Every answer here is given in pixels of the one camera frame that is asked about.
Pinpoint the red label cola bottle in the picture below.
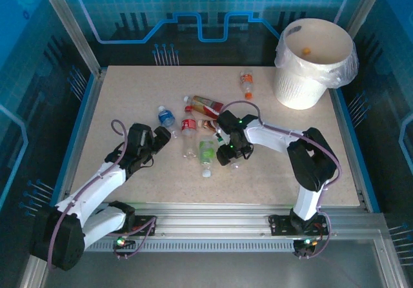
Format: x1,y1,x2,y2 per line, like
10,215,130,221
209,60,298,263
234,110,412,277
181,105,198,158

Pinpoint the orange-capped orange label bottle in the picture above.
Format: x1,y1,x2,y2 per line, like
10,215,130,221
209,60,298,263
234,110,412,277
239,70,255,101

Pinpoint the aluminium cross beam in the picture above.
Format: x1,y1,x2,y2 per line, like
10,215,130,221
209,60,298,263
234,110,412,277
41,203,387,241

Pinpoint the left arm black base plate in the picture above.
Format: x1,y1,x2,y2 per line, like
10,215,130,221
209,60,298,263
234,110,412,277
128,215,158,237

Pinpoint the aluminium table side rail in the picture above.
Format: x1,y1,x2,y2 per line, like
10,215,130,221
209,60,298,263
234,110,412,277
332,89,375,212
57,68,106,205

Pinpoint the brushed steel panel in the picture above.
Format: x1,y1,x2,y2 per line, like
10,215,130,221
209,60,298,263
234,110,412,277
41,252,388,288

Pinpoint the green-capped clear bottle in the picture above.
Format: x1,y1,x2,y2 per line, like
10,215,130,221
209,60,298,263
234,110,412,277
215,132,241,170

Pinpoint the red yellow juice bottle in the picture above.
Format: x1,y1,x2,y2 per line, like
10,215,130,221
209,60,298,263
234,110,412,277
183,94,225,120

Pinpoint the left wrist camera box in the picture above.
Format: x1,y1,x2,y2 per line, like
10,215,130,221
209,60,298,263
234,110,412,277
127,123,155,147

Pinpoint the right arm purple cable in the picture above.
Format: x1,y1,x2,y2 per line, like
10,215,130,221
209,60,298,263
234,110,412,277
220,99,343,259

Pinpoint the white plastic bin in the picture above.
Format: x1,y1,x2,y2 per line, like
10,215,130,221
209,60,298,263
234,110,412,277
273,17,359,110

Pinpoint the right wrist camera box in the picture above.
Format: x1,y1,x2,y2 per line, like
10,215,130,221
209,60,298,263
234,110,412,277
216,109,241,133

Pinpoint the green label clear bottle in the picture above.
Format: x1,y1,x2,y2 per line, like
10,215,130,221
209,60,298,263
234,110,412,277
198,138,219,178

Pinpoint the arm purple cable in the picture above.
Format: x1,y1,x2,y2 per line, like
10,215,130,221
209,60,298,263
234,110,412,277
220,99,343,259
47,119,158,271

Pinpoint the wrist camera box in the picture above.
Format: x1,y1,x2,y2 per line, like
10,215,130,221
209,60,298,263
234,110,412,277
216,109,241,133
127,123,155,147

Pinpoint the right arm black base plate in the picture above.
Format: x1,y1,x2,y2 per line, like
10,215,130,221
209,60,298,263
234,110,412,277
268,212,329,237

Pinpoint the small lit circuit board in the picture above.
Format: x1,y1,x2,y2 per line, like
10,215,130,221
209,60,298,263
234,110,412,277
114,234,136,249
293,238,319,256

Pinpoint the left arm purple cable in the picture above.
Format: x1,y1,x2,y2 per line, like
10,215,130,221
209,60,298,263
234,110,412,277
47,119,158,271

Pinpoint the aluminium frame post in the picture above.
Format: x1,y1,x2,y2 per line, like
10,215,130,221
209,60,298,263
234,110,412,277
335,0,388,34
35,0,106,77

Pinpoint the slotted grey cable duct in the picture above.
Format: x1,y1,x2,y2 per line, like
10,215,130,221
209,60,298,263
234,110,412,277
84,240,377,254

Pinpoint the blue label water bottle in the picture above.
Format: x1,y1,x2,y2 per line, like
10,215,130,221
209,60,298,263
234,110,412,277
157,105,178,139

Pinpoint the copper brown label bottle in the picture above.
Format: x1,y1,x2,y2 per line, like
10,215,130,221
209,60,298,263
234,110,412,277
197,119,220,134

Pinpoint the clear plastic bin liner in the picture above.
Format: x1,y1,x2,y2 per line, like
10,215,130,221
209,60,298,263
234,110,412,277
274,18,360,89

